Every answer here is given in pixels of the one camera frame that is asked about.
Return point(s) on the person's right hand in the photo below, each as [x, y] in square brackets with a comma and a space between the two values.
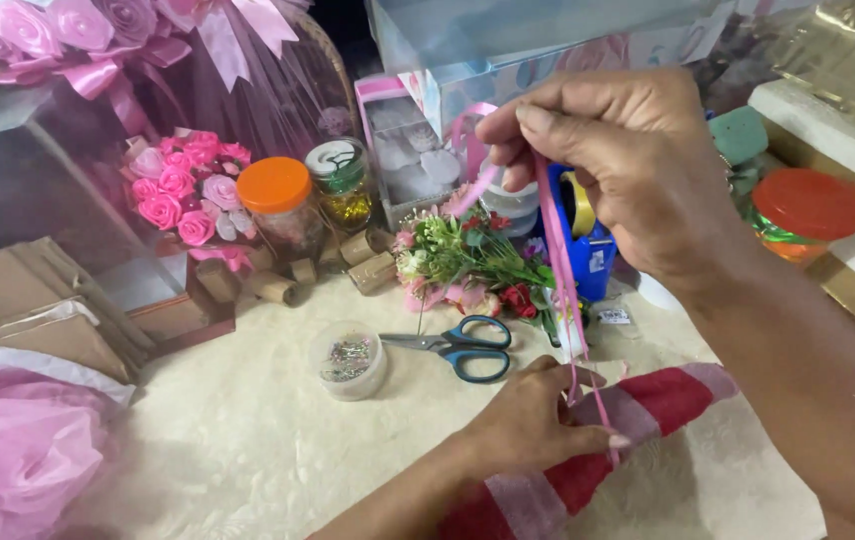
[645, 172]

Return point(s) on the person's left hand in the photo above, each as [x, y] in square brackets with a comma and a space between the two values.
[525, 420]

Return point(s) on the thin pink ribbon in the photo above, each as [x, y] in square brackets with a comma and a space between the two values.
[561, 259]

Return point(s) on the red white striped cloth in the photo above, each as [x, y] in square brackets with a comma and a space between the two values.
[660, 397]

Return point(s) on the yellow tape roll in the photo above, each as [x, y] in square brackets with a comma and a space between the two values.
[581, 206]

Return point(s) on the green floral foam block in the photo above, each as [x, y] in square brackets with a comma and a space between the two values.
[739, 135]

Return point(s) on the blue tape dispenser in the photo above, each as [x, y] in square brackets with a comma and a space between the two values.
[592, 262]

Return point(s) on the small labelled plastic packet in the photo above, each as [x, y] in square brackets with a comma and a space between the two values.
[613, 315]

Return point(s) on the stack of clear round tubs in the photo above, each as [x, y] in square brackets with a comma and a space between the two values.
[508, 204]

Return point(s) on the red lid jar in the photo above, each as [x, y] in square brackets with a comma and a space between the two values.
[810, 202]

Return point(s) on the bunch of artificial flowers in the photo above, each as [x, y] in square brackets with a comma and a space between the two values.
[465, 259]

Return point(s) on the clear floral gift box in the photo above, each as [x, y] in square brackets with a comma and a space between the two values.
[517, 37]

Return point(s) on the round clear pin container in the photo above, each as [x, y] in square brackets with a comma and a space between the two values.
[346, 361]

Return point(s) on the heap of brown cardboard tubes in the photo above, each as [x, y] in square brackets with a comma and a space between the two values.
[371, 271]

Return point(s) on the gold cellophane sheet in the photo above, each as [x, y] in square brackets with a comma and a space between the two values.
[840, 52]

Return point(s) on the pink box with white shells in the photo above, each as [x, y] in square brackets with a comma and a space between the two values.
[405, 161]

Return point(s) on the cream embossed tablecloth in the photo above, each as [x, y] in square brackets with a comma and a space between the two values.
[247, 450]

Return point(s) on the white lid clear jar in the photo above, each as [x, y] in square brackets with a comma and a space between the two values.
[337, 176]

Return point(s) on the orange lid plastic jar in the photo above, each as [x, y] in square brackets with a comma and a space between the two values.
[275, 187]

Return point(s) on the wicker basket with cellophane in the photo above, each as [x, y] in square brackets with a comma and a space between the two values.
[270, 105]

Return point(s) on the pink rose bouquet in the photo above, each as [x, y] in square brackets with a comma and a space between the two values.
[176, 191]

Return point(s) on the white paper sheet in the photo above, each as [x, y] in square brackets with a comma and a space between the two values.
[30, 367]

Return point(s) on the pink tulle fabric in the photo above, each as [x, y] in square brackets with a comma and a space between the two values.
[15, 457]

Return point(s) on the stack of brown cardboard sheets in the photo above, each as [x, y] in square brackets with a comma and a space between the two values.
[15, 292]

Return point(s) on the clear display box brown base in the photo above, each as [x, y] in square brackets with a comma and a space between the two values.
[37, 187]

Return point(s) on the pink satin rose arrangement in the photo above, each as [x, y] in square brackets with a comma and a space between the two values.
[30, 30]

